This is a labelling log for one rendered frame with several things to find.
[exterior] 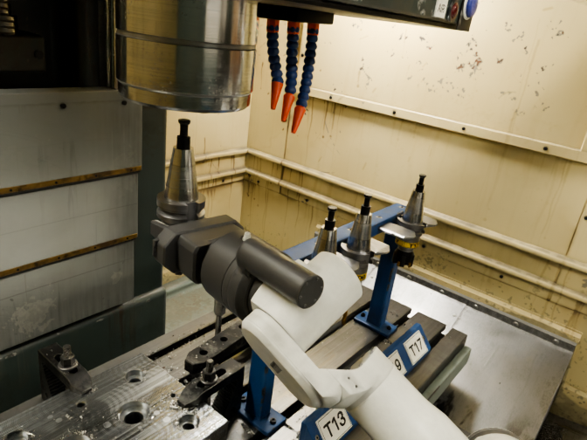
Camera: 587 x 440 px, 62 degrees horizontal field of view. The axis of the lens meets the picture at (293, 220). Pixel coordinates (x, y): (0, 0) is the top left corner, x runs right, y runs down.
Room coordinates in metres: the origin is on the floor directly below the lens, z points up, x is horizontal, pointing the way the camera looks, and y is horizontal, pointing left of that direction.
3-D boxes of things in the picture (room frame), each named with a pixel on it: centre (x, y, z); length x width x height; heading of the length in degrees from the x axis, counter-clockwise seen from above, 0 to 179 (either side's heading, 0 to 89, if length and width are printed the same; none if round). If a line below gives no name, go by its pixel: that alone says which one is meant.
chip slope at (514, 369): (1.13, -0.24, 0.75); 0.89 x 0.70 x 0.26; 54
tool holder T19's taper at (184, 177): (0.61, 0.15, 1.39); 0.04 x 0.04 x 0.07
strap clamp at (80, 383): (0.66, 0.35, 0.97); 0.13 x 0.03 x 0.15; 54
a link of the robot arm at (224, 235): (0.54, 0.08, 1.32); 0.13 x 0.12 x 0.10; 135
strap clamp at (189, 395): (0.67, 0.10, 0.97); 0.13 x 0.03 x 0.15; 144
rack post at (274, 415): (0.72, 0.02, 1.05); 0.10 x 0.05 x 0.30; 54
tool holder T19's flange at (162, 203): (0.61, 0.15, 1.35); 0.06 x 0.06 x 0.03
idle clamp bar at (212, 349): (0.87, 0.09, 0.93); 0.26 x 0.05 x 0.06; 149
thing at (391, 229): (0.95, -0.22, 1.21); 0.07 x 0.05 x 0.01; 54
